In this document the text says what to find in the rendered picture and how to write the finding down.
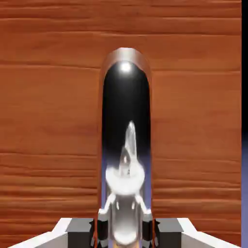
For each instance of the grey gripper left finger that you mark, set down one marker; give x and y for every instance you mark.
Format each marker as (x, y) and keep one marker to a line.
(77, 232)

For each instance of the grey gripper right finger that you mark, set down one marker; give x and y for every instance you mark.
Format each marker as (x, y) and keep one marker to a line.
(170, 232)

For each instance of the reddish wooden cabinet door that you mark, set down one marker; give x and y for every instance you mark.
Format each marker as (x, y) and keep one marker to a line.
(48, 116)

